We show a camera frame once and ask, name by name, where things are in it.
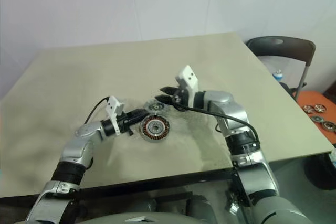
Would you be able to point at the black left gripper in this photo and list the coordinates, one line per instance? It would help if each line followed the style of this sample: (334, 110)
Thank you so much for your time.
(125, 123)

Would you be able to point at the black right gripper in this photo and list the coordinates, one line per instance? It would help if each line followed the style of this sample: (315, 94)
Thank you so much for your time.
(182, 96)

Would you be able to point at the round silver motor housing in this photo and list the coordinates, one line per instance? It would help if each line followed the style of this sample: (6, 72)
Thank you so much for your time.
(155, 134)

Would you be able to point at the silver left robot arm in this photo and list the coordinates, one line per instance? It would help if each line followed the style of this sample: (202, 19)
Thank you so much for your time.
(78, 150)

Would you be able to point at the spoked silver rotor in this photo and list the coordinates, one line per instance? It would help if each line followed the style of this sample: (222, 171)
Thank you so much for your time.
(155, 107)

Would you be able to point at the spare silver motor part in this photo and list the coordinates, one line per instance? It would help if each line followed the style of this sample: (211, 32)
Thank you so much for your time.
(308, 109)
(320, 108)
(329, 125)
(317, 118)

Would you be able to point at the small blue white bottle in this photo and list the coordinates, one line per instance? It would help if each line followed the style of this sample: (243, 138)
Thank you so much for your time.
(278, 75)

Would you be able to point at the dark grey folding chair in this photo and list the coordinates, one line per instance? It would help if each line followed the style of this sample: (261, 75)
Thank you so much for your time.
(288, 47)

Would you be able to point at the orange tray with parts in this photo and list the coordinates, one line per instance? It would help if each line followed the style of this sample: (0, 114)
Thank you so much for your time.
(307, 98)

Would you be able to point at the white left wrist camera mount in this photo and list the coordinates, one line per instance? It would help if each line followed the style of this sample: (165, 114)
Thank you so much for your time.
(114, 106)

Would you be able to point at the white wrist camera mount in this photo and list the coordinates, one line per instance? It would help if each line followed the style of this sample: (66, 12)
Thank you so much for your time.
(114, 106)
(187, 77)

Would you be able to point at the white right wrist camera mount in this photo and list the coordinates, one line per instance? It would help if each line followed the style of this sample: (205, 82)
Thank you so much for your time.
(187, 77)

